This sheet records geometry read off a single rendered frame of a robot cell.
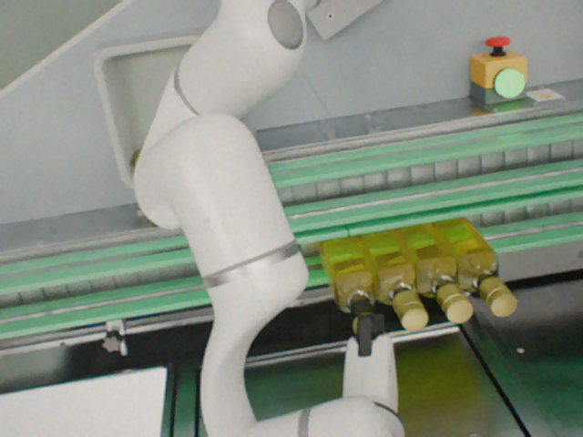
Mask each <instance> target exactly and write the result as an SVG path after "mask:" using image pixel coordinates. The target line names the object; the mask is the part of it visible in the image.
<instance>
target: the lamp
mask: <svg viewBox="0 0 583 437"><path fill-rule="evenodd" d="M524 85H525V79H524V76H523V75H522V74H521V73H520V72H519V71H517V70H516V69H514V68H512V67H506V68H503V69H501V70H499V71H498V72H497V73H496V75H495V77H494V81H493V87H494V90H495V91H496V92H497V93H498V94H499V95H501V96H503V97H515V96H517V95H519V94H520V93H521V91H522V90H523V88H524Z"/></svg>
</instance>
